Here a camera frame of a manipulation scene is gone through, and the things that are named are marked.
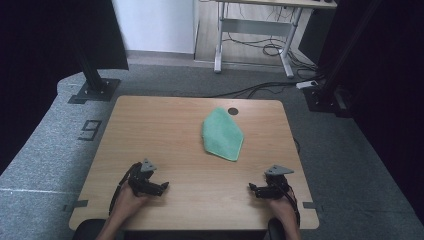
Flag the hand-held gripper black cable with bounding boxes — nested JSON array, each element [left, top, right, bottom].
[[108, 161, 142, 216], [281, 181, 302, 229]]

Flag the person's right hand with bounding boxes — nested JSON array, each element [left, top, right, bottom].
[[268, 196, 299, 228]]

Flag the left hand-held gripper black cable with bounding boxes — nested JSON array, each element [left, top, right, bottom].
[[108, 161, 142, 216]]

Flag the green microfibre cloth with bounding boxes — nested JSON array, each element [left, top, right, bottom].
[[201, 106, 245, 163]]

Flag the grey tape strip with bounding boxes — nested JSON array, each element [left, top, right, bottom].
[[302, 201, 325, 213], [62, 199, 90, 213]]

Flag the black floor cables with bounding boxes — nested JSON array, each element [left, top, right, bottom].
[[205, 80, 301, 100]]

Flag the person's left hand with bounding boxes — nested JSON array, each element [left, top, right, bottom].
[[113, 183, 150, 218]]

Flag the black tape floor mark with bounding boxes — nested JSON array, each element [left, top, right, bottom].
[[77, 119, 103, 142]]

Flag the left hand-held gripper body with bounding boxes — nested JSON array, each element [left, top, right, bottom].
[[127, 158, 164, 197]]

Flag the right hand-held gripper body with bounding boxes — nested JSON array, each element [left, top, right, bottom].
[[258, 164, 295, 200]]

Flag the white frame desk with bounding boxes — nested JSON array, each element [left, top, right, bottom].
[[199, 0, 338, 80]]

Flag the white power strip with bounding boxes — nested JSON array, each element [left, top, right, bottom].
[[295, 79, 320, 91]]

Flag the grey carpet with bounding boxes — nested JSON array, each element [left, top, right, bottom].
[[0, 63, 424, 240]]

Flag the black chair armrest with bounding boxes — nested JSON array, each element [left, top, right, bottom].
[[72, 218, 108, 240], [267, 217, 285, 240]]

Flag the black metal stand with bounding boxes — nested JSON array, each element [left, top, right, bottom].
[[67, 46, 122, 105], [302, 0, 383, 118]]

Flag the right hand-held gripper black cable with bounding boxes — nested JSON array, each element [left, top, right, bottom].
[[281, 181, 302, 229]]

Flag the tangled black cables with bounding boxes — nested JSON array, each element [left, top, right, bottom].
[[222, 6, 319, 73]]

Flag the dark curtain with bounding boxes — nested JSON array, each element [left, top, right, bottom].
[[316, 0, 424, 216], [0, 0, 130, 176]]

